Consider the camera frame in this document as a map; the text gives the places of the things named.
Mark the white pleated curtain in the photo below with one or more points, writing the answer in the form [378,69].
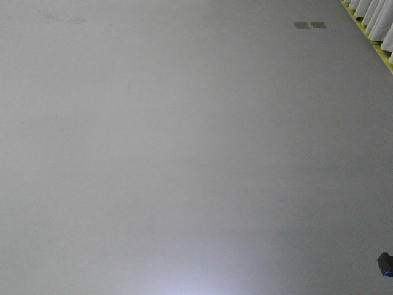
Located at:
[376,17]

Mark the black blue robot base corner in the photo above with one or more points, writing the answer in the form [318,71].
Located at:
[385,264]

